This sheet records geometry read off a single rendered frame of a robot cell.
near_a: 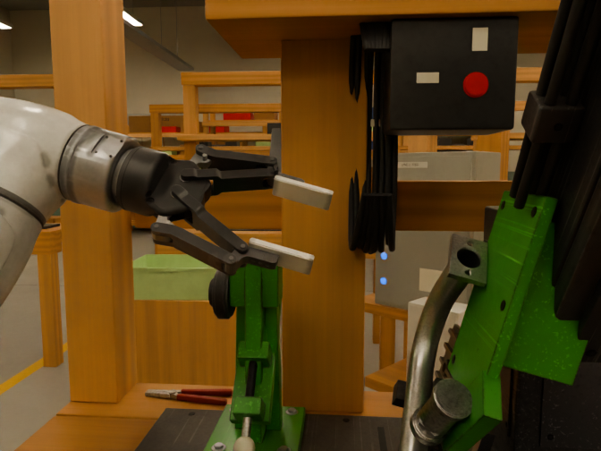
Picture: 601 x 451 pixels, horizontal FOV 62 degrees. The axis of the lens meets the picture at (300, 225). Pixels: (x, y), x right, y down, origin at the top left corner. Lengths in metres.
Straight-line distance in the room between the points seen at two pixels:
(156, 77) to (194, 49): 0.99
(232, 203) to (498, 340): 0.58
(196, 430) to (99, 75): 0.59
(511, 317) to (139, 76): 11.12
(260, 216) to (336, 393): 0.34
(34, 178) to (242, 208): 0.44
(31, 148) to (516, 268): 0.49
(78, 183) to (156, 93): 10.70
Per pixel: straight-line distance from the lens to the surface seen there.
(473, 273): 0.55
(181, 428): 0.85
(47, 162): 0.60
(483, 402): 0.49
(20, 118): 0.62
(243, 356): 0.72
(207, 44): 11.13
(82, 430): 0.94
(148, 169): 0.56
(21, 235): 0.59
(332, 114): 0.83
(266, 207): 0.93
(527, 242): 0.49
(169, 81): 11.21
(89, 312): 0.97
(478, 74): 0.75
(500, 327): 0.50
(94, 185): 0.58
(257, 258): 0.52
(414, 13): 0.74
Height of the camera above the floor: 1.30
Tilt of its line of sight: 6 degrees down
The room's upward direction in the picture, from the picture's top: straight up
